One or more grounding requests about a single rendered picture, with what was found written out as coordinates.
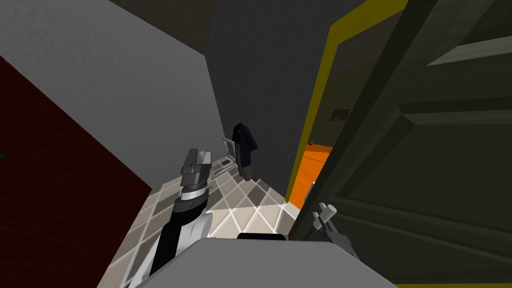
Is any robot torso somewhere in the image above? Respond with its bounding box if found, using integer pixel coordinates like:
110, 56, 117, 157
135, 231, 398, 288

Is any dark grey panelled door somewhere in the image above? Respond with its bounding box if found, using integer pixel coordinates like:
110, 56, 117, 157
287, 0, 512, 286

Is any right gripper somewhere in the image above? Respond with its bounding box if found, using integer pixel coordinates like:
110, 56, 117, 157
311, 202, 354, 251

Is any brown wall picture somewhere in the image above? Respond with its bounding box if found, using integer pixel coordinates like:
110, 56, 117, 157
330, 107, 353, 122

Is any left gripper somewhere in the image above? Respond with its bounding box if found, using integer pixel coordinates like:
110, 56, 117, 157
180, 148, 213, 189

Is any white frame rack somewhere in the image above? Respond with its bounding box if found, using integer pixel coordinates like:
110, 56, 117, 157
210, 136, 239, 179

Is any orange cabinet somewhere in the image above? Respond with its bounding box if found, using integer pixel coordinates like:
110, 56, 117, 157
288, 140, 334, 210

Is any dark blue hanging coat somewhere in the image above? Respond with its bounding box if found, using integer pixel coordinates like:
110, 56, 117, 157
231, 122, 260, 182

